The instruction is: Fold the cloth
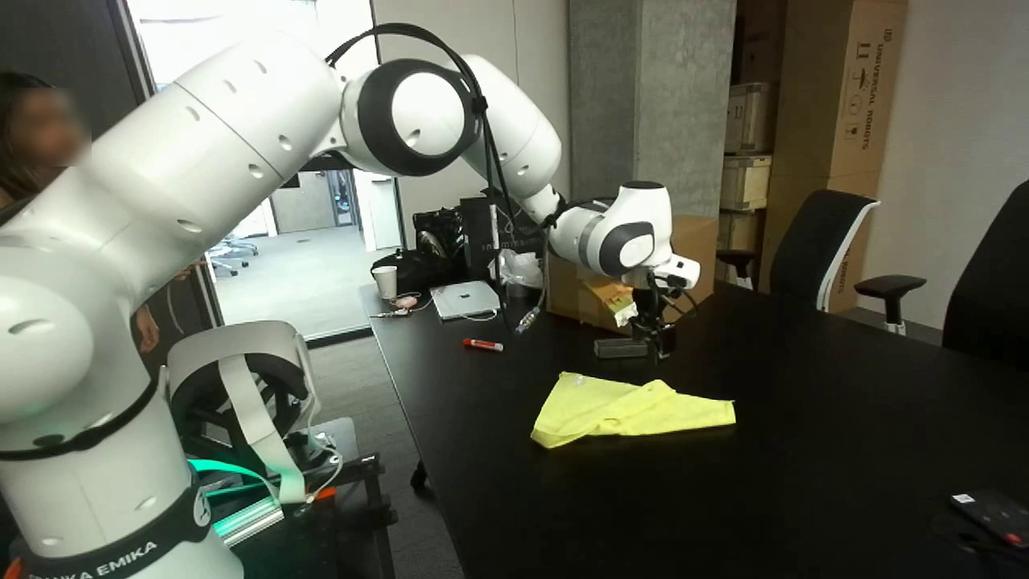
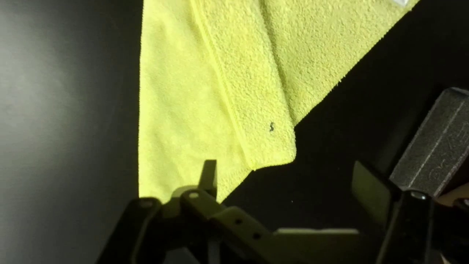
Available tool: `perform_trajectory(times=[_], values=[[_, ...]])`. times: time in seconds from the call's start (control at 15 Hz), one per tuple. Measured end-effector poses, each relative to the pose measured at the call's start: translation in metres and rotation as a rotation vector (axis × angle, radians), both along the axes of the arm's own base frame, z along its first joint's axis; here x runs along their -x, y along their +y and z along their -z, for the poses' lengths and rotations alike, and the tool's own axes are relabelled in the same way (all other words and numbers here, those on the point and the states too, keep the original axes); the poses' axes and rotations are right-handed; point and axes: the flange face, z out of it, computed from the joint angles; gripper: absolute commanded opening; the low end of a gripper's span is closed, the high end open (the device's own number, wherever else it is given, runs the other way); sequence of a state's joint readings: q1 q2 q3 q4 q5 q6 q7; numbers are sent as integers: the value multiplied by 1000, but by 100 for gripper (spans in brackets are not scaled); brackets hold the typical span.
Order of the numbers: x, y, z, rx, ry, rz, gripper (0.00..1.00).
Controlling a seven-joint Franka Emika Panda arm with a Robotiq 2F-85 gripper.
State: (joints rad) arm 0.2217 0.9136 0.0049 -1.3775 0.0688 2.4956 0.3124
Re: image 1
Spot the yellow cloth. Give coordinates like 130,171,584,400
527,370,741,454

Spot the brown cardboard box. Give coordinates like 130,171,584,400
543,209,722,330

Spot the small beige storage box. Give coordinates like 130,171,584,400
719,153,774,215
714,209,766,258
723,81,778,154

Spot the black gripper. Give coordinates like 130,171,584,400
629,279,681,359

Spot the silver flat device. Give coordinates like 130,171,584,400
429,277,506,326

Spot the teal green object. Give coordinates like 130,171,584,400
187,454,289,544

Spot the white paper cup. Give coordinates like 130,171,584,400
371,265,403,307

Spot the black equipment pile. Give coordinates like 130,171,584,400
413,190,554,289

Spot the silver pen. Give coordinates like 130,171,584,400
511,304,546,337

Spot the black office chair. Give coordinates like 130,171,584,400
769,188,930,330
939,178,1029,374

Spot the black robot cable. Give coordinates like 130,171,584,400
326,23,519,219

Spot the clear plastic bag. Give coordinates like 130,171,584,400
491,248,546,293

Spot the distant hallway chair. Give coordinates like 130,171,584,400
213,235,264,283

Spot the tall cardboard box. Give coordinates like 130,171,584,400
756,0,915,297

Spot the white headset strap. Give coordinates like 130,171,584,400
159,320,326,510

